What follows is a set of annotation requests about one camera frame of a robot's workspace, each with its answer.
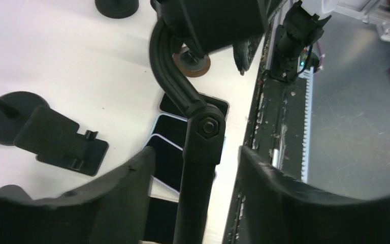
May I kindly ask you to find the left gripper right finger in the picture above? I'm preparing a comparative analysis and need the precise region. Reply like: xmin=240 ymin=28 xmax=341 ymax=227
xmin=223 ymin=146 xmax=390 ymax=243

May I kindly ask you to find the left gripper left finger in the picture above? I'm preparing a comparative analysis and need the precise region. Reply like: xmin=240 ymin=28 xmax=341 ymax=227
xmin=0 ymin=147 xmax=155 ymax=243

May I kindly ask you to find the cream cased phone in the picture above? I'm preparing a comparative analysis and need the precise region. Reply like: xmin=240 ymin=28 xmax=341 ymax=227
xmin=143 ymin=198 xmax=178 ymax=244

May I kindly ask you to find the lilac cased phone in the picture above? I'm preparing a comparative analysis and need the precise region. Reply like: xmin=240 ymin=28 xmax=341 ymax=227
xmin=145 ymin=134 xmax=183 ymax=193

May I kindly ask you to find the black folding phone stand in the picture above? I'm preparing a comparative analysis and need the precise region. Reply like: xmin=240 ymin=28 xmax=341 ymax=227
xmin=14 ymin=106 xmax=109 ymax=176

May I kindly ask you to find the light blue cased phone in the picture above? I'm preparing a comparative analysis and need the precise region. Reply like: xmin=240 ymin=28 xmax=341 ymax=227
xmin=151 ymin=113 xmax=187 ymax=149

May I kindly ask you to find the white cased phone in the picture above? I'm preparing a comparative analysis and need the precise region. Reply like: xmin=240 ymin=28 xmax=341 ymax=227
xmin=159 ymin=94 xmax=229 ymax=120

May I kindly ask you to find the black round clamp stand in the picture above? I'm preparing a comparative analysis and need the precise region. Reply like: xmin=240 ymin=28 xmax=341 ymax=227
xmin=0 ymin=91 xmax=49 ymax=146

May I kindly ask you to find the dark phone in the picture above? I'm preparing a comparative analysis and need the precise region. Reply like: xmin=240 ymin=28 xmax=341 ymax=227
xmin=233 ymin=35 xmax=263 ymax=76

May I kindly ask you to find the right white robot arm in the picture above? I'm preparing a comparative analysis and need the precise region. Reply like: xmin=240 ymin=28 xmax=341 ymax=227
xmin=269 ymin=0 xmax=338 ymax=84

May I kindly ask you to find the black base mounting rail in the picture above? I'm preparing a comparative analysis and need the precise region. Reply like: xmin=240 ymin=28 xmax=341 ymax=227
xmin=223 ymin=24 xmax=306 ymax=243

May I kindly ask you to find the white slotted cable duct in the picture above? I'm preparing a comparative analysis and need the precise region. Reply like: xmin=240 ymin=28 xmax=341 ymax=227
xmin=300 ymin=67 xmax=314 ymax=183

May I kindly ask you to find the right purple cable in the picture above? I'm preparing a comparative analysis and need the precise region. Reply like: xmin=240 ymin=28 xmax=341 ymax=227
xmin=316 ymin=40 xmax=327 ymax=71

